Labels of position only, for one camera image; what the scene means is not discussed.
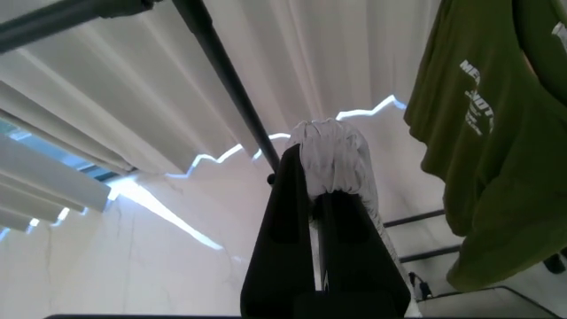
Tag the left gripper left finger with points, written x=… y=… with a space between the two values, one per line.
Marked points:
x=279 y=266

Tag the window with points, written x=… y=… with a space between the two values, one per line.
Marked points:
x=66 y=157

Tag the black clothes rack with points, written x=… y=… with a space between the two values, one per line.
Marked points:
x=221 y=75

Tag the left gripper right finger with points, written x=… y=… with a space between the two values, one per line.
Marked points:
x=363 y=274

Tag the pale grey shorts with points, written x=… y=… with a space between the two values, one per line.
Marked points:
x=332 y=155

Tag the green t-shirt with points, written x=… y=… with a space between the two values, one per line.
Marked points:
x=487 y=177

